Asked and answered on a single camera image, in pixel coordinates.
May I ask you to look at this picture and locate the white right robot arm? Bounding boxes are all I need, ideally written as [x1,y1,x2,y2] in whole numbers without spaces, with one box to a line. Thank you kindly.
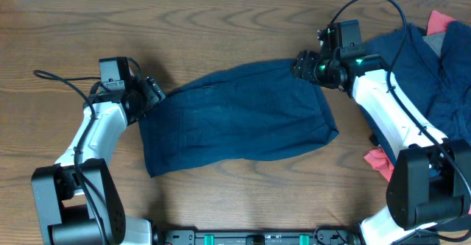
[291,51,470,244]

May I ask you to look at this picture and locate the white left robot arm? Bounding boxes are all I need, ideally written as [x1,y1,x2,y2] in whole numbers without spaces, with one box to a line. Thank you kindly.
[31,77,165,244]

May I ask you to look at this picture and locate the red garment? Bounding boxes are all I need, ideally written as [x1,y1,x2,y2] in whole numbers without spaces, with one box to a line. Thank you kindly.
[364,10,455,182]

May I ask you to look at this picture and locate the grey garment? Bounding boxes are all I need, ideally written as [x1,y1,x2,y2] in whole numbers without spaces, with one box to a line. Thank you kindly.
[422,32,445,57]

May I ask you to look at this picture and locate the navy blue garment pile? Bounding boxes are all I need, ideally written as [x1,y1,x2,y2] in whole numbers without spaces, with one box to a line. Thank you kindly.
[393,21,470,142]

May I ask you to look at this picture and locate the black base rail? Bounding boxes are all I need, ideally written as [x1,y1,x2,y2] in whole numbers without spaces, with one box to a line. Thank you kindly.
[152,227,364,245]

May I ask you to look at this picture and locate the navy blue shorts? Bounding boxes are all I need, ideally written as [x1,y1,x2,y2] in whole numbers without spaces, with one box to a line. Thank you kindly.
[139,59,339,177]

